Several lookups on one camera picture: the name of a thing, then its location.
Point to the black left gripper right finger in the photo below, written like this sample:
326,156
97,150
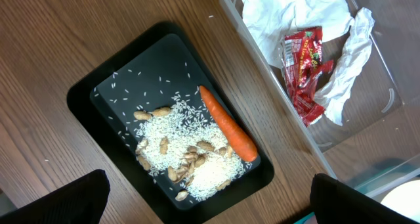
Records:
334,202

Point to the orange carrot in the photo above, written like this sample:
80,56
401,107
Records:
237,138

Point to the white napkin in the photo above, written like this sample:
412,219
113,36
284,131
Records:
345,39

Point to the red snack wrapper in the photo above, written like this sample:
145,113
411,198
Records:
303,59

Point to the white rice pile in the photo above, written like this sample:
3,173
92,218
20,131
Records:
141,86

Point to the white bowl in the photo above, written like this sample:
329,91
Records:
404,199

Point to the black waste tray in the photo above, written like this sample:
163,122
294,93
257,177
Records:
162,43

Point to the peanuts pile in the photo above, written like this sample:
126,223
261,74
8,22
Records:
191,150

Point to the teal plastic tray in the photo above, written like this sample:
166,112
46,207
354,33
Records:
308,219

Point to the clear plastic bin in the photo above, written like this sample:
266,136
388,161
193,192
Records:
376,148

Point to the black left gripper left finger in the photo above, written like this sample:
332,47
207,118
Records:
81,201

